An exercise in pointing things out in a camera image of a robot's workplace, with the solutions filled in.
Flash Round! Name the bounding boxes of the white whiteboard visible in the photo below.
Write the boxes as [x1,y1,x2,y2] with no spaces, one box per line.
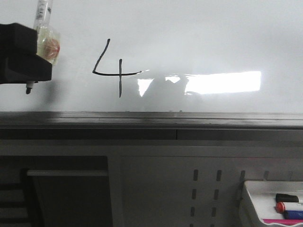
[0,0,303,114]

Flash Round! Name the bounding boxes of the pink item in tray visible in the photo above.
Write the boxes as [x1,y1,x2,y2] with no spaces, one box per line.
[262,219,303,226]

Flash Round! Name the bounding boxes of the grey slotted metal panel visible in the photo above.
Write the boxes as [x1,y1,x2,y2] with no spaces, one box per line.
[117,140,303,227]

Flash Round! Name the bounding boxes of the grey whiteboard bottom ledge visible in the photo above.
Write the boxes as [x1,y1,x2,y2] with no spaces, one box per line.
[0,112,303,141]

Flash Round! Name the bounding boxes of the dark grey box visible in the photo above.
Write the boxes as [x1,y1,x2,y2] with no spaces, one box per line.
[20,156,113,227]

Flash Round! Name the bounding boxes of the red capped marker in tray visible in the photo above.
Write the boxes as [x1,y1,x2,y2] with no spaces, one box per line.
[275,202,303,213]

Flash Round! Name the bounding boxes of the blue marker in tray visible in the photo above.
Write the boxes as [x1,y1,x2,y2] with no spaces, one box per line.
[283,210,303,220]

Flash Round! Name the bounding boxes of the white black whiteboard marker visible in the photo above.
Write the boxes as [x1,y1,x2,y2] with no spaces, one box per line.
[25,0,61,96]

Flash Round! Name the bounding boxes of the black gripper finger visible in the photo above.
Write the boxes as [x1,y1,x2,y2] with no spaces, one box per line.
[0,23,52,84]

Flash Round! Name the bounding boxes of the white plastic tray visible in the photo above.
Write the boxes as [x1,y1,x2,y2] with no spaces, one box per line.
[239,181,303,227]

